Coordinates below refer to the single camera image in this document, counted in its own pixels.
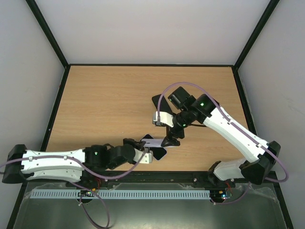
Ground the grey slotted cable duct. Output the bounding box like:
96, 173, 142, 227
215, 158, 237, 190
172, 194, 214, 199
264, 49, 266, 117
30, 189, 210, 200

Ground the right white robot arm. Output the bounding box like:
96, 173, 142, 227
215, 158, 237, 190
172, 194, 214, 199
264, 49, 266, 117
152, 86, 281, 187

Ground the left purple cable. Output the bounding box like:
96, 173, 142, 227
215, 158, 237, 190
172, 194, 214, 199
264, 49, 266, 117
0, 146, 150, 229

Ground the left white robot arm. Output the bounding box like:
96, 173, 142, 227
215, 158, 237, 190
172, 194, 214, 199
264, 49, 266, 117
1, 138, 153, 184

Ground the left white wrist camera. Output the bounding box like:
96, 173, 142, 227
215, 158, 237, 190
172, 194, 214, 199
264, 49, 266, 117
133, 148, 153, 164

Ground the purple cable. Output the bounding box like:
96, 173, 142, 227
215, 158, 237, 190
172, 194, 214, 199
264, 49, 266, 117
0, 146, 150, 229
154, 82, 289, 206

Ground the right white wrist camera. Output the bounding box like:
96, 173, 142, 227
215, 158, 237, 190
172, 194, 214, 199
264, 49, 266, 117
152, 111, 174, 127

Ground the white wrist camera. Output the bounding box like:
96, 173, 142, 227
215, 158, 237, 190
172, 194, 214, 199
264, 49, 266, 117
133, 148, 153, 164
152, 111, 174, 127

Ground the black metal frame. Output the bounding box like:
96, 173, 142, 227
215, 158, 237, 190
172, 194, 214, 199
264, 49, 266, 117
6, 0, 294, 229

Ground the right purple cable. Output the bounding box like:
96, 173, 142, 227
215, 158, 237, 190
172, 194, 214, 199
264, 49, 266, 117
154, 82, 289, 206

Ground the phone in white case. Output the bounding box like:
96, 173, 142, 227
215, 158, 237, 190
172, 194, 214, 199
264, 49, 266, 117
150, 147, 167, 161

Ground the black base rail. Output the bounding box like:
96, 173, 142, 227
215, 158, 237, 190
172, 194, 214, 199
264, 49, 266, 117
76, 171, 235, 190

